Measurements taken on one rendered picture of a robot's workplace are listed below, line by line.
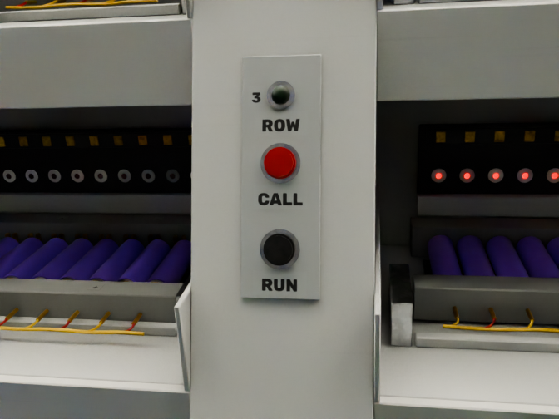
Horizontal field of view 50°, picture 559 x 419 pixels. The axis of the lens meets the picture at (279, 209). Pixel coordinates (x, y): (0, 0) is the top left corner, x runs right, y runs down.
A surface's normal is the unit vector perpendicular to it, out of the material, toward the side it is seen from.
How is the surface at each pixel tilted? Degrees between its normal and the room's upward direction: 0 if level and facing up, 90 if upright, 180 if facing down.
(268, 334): 90
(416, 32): 111
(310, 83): 90
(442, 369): 20
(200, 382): 90
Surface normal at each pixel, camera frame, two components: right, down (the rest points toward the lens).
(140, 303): -0.15, 0.36
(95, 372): -0.05, -0.94
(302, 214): -0.16, 0.00
